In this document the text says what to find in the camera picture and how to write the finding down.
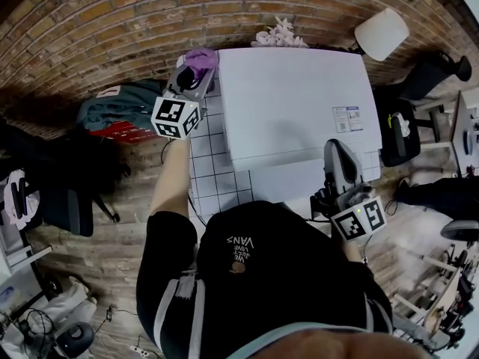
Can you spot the white crumpled cloth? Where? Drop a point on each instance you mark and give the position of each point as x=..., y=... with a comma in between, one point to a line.
x=65, y=305

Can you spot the person's right forearm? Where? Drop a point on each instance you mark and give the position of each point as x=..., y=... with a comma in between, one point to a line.
x=353, y=250

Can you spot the grey chair seat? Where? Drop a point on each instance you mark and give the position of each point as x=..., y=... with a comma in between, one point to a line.
x=460, y=229

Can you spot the white desk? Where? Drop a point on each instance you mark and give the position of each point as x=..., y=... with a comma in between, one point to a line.
x=462, y=125

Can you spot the pink artificial flowers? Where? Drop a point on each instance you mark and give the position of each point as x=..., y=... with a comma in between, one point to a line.
x=280, y=36

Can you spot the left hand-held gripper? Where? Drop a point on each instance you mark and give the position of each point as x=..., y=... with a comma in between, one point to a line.
x=174, y=116

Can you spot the person's black shirt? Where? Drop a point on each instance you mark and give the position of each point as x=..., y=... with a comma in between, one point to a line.
x=280, y=294

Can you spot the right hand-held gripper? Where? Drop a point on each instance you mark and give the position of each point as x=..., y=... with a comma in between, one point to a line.
x=359, y=219

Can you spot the white frame rack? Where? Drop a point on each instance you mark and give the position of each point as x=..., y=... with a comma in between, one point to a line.
x=423, y=290

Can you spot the purple cloth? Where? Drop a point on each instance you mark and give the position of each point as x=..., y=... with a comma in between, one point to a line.
x=202, y=58

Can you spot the black mesh office chair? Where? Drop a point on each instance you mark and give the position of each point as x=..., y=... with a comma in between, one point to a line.
x=67, y=208

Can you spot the white power strip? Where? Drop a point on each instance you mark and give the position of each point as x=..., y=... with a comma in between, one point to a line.
x=139, y=350

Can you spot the person's left forearm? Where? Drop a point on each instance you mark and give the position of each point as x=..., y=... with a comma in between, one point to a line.
x=170, y=178

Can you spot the person's face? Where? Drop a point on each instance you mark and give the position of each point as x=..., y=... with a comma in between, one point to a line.
x=329, y=346

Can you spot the white item on chair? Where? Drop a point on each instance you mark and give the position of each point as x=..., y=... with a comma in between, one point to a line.
x=401, y=123

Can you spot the pink and white bag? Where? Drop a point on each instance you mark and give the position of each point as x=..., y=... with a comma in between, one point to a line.
x=18, y=204

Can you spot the black chair with headrest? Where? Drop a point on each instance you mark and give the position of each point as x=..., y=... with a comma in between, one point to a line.
x=430, y=75

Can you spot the red bag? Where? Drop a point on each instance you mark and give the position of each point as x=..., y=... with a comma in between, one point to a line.
x=123, y=132

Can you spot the white lamp shade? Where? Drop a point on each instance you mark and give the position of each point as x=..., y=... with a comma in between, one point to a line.
x=381, y=34

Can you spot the teal bag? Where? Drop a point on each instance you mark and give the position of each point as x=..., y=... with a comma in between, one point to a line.
x=119, y=105

